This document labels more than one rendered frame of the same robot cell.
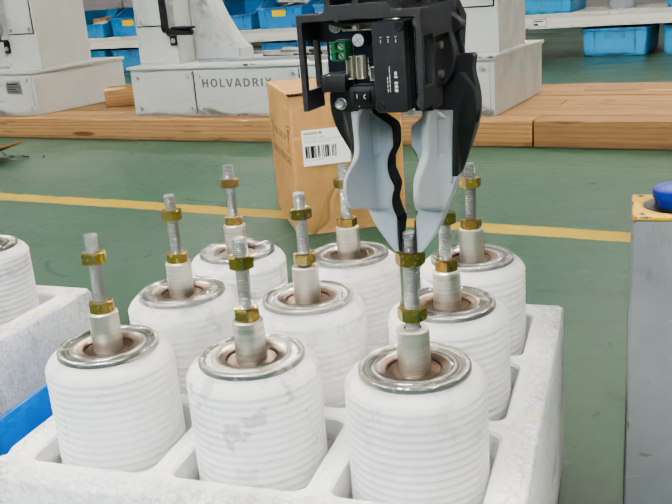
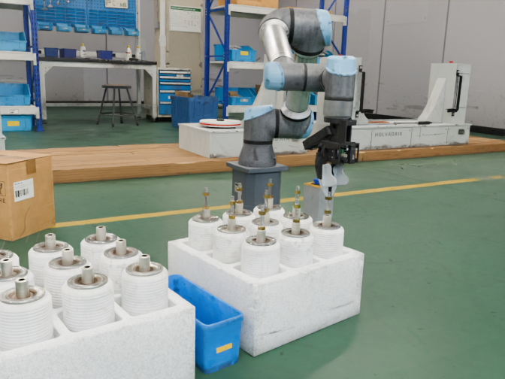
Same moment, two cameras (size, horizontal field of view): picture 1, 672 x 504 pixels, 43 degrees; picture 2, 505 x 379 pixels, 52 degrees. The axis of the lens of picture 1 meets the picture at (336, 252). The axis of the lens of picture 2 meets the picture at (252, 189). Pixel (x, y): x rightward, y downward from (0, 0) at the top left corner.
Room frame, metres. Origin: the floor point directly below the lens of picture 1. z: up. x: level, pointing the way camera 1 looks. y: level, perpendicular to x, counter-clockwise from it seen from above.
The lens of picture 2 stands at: (0.00, 1.24, 0.65)
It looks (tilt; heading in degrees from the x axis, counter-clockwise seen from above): 12 degrees down; 301
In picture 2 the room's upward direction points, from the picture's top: 2 degrees clockwise
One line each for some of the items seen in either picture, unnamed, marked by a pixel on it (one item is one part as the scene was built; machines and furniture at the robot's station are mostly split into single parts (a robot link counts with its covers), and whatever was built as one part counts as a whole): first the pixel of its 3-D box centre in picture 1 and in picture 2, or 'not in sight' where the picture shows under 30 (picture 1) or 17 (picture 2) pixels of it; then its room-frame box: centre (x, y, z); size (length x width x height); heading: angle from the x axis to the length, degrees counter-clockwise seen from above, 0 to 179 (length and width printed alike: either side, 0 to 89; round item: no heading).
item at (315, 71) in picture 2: not in sight; (325, 77); (0.58, -0.11, 0.64); 0.11 x 0.11 x 0.08; 36
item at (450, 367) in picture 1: (414, 368); (326, 225); (0.52, -0.05, 0.25); 0.08 x 0.08 x 0.01
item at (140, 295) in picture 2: not in sight; (145, 310); (0.70, 0.48, 0.16); 0.10 x 0.10 x 0.18
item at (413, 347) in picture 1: (413, 350); (327, 221); (0.52, -0.05, 0.26); 0.02 x 0.02 x 0.03
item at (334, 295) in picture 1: (307, 298); (265, 222); (0.67, 0.03, 0.25); 0.08 x 0.08 x 0.01
